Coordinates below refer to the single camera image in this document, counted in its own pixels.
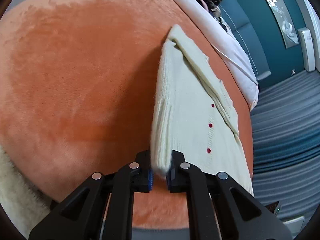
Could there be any orange plush blanket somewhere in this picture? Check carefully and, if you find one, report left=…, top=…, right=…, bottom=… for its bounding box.
left=1, top=0, right=253, bottom=229

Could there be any cream knit cardigan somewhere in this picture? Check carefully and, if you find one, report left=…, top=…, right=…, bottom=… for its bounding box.
left=150, top=25, right=253, bottom=193

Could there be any silver floral wall art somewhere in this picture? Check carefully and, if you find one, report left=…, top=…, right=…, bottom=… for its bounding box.
left=265, top=0, right=299, bottom=48

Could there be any grey bed frame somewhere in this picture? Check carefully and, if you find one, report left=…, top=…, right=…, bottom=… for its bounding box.
left=132, top=228, right=190, bottom=240

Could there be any pale pink duvet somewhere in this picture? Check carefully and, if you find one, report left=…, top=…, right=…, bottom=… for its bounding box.
left=173, top=0, right=259, bottom=110

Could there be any white wall device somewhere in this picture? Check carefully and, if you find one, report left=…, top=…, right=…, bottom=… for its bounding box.
left=298, top=28, right=316, bottom=72

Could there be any teal upholstered headboard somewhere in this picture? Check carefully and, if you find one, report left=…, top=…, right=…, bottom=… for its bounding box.
left=219, top=0, right=304, bottom=88

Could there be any cream fluffy rug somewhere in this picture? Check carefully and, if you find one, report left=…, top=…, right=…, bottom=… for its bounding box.
left=1, top=150, right=50, bottom=238

